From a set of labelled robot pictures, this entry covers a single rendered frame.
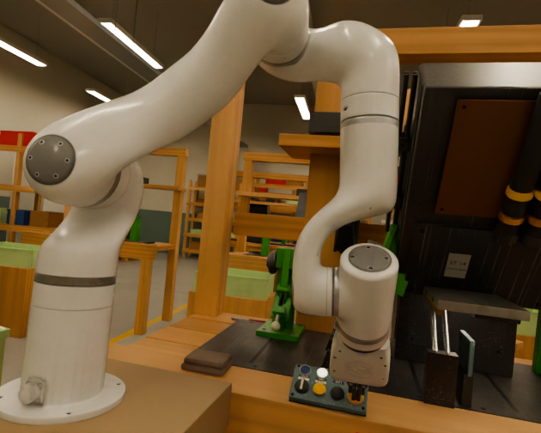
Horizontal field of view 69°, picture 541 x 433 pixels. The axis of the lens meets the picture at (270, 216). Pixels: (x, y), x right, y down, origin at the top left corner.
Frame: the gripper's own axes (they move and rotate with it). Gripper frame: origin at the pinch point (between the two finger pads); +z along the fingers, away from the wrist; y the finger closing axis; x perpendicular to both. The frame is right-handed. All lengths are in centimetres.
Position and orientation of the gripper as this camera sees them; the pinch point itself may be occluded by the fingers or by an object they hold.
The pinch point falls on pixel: (356, 387)
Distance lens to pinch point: 82.9
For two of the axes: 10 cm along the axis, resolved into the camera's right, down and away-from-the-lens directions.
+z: 0.6, 8.4, 5.5
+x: 2.5, -5.4, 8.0
